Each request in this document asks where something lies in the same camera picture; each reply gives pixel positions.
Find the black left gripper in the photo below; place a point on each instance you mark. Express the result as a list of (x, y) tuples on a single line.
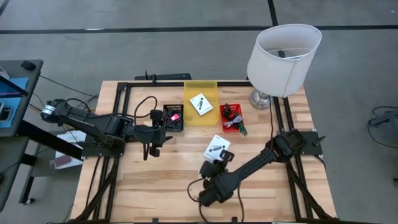
[(152, 135)]

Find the black smartphone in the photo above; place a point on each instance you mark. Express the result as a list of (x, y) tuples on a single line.
[(5, 114)]

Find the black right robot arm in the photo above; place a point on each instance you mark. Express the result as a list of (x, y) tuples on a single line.
[(248, 168)]

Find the white cardboard box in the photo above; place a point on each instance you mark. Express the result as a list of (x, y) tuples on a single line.
[(74, 137)]

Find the white shade table lamp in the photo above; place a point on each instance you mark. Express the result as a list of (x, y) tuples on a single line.
[(280, 74)]

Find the small pink block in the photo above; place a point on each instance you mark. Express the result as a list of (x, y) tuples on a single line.
[(175, 117)]

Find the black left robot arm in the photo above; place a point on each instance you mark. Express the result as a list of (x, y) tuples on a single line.
[(87, 119)]

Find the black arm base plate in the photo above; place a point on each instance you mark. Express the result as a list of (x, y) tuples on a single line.
[(93, 152), (311, 140)]

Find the grey side desk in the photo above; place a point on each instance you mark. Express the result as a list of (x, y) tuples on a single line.
[(34, 81)]

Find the red slotted plastic basket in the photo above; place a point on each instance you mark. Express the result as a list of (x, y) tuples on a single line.
[(225, 129)]

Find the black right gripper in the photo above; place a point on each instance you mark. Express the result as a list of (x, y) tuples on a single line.
[(213, 169)]

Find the black computer mouse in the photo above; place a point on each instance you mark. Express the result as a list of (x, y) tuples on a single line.
[(28, 65)]

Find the yellow translucent plastic bin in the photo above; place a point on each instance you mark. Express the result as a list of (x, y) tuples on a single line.
[(202, 119)]

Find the black slotted plastic basket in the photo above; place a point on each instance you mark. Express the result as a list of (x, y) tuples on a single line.
[(165, 124)]

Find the black antenna device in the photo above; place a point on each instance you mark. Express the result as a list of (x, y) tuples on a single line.
[(168, 76)]

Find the white green acer box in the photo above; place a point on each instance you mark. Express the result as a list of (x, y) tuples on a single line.
[(216, 146), (201, 104)]

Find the blue desk mat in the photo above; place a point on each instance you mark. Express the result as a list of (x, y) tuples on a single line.
[(18, 102)]

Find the maroon flat pouch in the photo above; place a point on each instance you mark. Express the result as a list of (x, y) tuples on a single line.
[(60, 161)]

